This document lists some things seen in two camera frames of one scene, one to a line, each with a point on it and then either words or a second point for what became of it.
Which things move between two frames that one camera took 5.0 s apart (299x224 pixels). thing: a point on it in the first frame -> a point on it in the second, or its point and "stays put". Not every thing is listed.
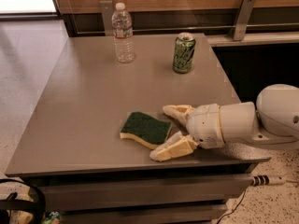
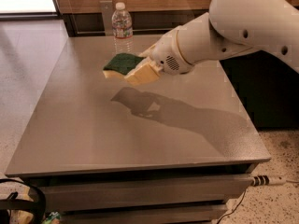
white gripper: x=205 y=125 -> x=164 y=54
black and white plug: x=263 y=180 stays put
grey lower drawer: x=191 y=215 stays put
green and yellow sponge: x=137 y=126 -> x=120 y=64
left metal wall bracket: x=106 y=7 stays put
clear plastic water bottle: x=123 y=42 stays put
